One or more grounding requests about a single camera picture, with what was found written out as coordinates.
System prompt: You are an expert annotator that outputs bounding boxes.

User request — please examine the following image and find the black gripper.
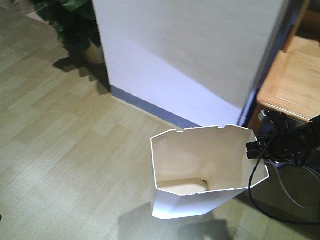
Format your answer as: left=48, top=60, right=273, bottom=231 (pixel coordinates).
left=246, top=132, right=304, bottom=159

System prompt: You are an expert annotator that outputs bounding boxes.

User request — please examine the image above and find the white plastic trash bin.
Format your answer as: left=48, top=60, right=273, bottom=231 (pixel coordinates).
left=150, top=124, right=270, bottom=220

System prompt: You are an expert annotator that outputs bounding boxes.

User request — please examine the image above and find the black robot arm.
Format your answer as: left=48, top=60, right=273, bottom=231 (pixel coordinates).
left=246, top=110, right=320, bottom=160

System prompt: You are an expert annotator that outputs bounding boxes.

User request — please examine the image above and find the wooden desk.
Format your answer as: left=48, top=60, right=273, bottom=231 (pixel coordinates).
left=248, top=0, right=320, bottom=134

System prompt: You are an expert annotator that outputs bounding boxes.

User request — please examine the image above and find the green potted plant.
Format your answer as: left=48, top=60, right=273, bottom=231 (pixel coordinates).
left=31, top=0, right=105, bottom=64

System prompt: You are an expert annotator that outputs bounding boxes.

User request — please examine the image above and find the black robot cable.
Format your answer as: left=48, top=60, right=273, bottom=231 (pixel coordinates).
left=247, top=132, right=320, bottom=225

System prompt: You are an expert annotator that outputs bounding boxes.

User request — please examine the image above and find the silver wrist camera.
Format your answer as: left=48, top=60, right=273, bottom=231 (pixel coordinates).
left=258, top=110, right=288, bottom=123

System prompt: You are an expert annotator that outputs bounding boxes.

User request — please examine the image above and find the grey cable under desk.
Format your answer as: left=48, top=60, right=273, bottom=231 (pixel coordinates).
left=267, top=159, right=320, bottom=211

